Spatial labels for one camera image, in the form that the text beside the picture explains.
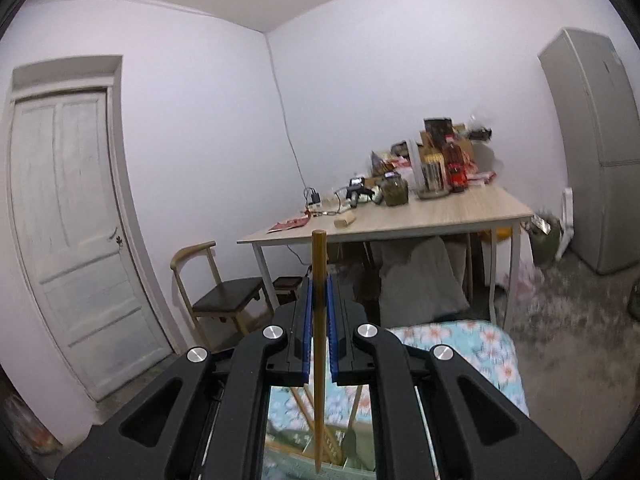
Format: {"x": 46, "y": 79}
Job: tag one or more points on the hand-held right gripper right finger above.
{"x": 332, "y": 335}

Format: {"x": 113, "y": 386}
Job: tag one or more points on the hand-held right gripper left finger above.
{"x": 307, "y": 335}

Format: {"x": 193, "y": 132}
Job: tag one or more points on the bundle of bamboo chopsticks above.
{"x": 319, "y": 310}

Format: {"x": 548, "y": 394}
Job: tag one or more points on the wooden chopstick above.
{"x": 303, "y": 407}
{"x": 355, "y": 410}

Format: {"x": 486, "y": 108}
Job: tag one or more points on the green utensil holder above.
{"x": 350, "y": 452}

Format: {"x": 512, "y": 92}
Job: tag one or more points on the small brown stool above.
{"x": 289, "y": 284}

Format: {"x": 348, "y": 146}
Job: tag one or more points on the wooden chair dark seat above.
{"x": 227, "y": 297}

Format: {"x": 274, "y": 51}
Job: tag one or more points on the grey cloth bundle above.
{"x": 420, "y": 280}

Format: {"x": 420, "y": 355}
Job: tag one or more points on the red packet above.
{"x": 287, "y": 225}

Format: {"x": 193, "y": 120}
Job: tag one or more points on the small wooden block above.
{"x": 345, "y": 220}

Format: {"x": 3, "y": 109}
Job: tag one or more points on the black charger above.
{"x": 313, "y": 199}

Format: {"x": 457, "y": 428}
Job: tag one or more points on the floral blue blanket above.
{"x": 475, "y": 350}

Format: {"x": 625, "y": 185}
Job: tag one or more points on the black device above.
{"x": 361, "y": 192}

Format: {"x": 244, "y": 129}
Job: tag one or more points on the glass jar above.
{"x": 394, "y": 191}

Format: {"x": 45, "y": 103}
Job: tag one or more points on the white table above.
{"x": 440, "y": 215}

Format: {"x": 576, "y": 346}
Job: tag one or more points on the clear plastic container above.
{"x": 430, "y": 175}

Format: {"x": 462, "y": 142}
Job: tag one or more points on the yellow bag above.
{"x": 502, "y": 234}

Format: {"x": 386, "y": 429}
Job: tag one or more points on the pink plastic bag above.
{"x": 529, "y": 280}

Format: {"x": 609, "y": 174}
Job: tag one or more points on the red label bottle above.
{"x": 456, "y": 170}

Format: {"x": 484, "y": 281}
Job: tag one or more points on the red snack packets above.
{"x": 480, "y": 178}

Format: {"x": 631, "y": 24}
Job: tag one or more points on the brown paper box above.
{"x": 465, "y": 147}

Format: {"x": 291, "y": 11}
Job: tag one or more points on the dark green bag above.
{"x": 545, "y": 245}

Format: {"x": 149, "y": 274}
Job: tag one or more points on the black box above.
{"x": 438, "y": 126}

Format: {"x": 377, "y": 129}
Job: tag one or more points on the white panel door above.
{"x": 75, "y": 235}

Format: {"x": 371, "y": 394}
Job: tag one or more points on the white folding rack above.
{"x": 566, "y": 220}

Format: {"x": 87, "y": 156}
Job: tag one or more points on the translucent plastic bag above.
{"x": 30, "y": 427}

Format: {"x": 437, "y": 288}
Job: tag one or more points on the grey fridge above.
{"x": 595, "y": 160}

